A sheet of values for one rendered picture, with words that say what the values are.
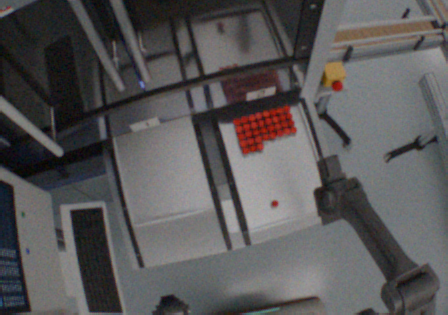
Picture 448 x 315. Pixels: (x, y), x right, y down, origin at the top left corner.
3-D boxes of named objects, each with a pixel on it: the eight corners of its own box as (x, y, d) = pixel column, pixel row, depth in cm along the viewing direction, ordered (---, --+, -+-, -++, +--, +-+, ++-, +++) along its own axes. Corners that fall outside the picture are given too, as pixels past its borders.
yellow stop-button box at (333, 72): (316, 68, 148) (319, 59, 141) (335, 64, 148) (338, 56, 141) (325, 89, 146) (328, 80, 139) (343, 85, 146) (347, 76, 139)
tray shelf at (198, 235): (100, 131, 155) (99, 130, 153) (303, 77, 157) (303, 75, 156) (133, 269, 142) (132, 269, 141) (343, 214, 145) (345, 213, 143)
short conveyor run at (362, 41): (304, 75, 160) (309, 57, 144) (289, 38, 164) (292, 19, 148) (439, 51, 162) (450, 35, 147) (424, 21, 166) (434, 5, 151)
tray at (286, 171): (219, 126, 152) (218, 123, 148) (299, 105, 153) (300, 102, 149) (249, 233, 143) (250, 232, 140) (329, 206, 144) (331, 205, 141)
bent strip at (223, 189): (217, 188, 147) (217, 185, 141) (227, 186, 147) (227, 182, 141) (229, 233, 143) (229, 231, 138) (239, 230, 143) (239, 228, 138)
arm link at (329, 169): (330, 204, 98) (363, 193, 99) (318, 153, 100) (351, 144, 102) (317, 213, 109) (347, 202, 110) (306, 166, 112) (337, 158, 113)
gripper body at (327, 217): (335, 181, 118) (340, 176, 111) (344, 218, 116) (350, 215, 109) (312, 189, 118) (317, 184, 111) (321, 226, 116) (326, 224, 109)
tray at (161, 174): (111, 125, 153) (109, 122, 150) (186, 103, 154) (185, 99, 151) (134, 226, 144) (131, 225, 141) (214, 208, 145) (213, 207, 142)
